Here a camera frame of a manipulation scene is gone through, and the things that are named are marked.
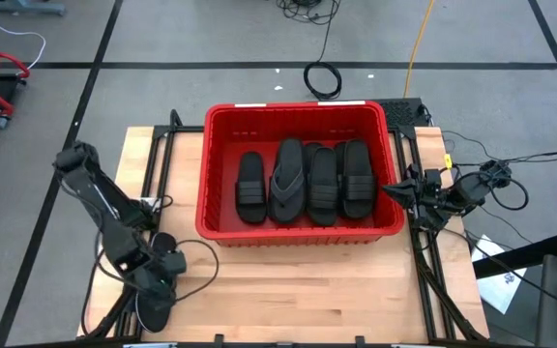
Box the grey stand foot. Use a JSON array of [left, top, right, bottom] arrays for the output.
[[0, 0, 67, 16]]

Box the black perforated box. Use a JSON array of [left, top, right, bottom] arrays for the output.
[[372, 98, 429, 130]]

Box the white paper sheet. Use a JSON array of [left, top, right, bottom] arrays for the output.
[[471, 234, 530, 315]]

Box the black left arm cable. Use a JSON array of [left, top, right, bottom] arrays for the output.
[[79, 192, 220, 335]]

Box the white floor cable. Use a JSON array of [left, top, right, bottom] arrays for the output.
[[0, 0, 47, 73]]

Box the black grey-strap flip-flop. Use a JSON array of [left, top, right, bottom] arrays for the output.
[[267, 138, 308, 224], [134, 230, 179, 334]]

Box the tangled black cable bundle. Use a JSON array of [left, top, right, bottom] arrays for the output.
[[276, 0, 342, 25]]

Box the black aluminium table frame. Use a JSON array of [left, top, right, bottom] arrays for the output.
[[82, 108, 490, 348]]

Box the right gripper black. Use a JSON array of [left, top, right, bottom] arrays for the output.
[[381, 163, 449, 231]]

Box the black desk foot bar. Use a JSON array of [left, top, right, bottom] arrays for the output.
[[471, 232, 557, 280]]

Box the red plastic bin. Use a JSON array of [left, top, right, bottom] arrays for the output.
[[194, 100, 405, 248]]

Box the thin black floor cable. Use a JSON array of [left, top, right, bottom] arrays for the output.
[[440, 130, 557, 166]]

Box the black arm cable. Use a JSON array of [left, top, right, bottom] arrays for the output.
[[79, 192, 220, 335], [452, 171, 531, 212]]

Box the coiled black cable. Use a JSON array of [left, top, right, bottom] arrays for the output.
[[302, 0, 344, 102]]

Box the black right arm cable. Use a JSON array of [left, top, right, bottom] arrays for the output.
[[452, 171, 531, 212]]

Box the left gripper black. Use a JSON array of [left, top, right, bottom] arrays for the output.
[[128, 248, 188, 311]]

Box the yellow cable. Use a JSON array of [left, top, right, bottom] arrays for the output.
[[402, 0, 437, 100]]

